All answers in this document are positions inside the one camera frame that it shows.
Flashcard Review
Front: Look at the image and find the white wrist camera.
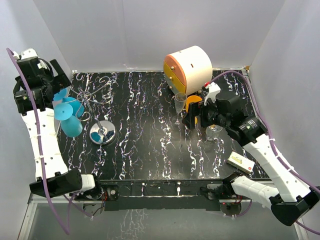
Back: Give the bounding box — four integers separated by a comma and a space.
13, 48, 39, 60
204, 82, 221, 106

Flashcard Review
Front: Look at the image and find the chrome wine glass rack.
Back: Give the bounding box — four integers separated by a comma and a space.
70, 72, 117, 146

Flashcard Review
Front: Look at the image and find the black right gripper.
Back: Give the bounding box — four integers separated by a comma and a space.
182, 96, 230, 130

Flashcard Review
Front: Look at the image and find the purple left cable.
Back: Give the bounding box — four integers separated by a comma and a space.
6, 47, 101, 236

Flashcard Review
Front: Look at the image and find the small yellow white box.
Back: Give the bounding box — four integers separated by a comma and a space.
227, 151, 255, 174

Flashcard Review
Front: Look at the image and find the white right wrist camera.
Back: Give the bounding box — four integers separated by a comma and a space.
204, 82, 221, 106

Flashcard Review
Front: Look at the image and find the round white drawer cabinet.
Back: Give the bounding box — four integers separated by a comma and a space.
163, 45, 213, 96

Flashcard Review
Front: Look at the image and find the blue wine glass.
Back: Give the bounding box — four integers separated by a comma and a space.
53, 88, 84, 118
54, 103, 83, 138

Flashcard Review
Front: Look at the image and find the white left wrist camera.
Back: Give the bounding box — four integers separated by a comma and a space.
13, 48, 39, 60

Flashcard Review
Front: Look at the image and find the yellow wine glass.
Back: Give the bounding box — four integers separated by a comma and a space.
183, 95, 203, 129

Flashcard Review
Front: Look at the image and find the aluminium frame rail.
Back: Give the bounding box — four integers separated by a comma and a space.
15, 71, 318, 226

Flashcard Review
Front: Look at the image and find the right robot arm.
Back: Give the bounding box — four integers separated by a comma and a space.
182, 92, 320, 226

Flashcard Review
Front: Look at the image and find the wide clear wine glass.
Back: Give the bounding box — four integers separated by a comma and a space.
205, 124, 224, 142

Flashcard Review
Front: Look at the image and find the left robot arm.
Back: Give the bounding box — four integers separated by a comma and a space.
13, 54, 104, 200

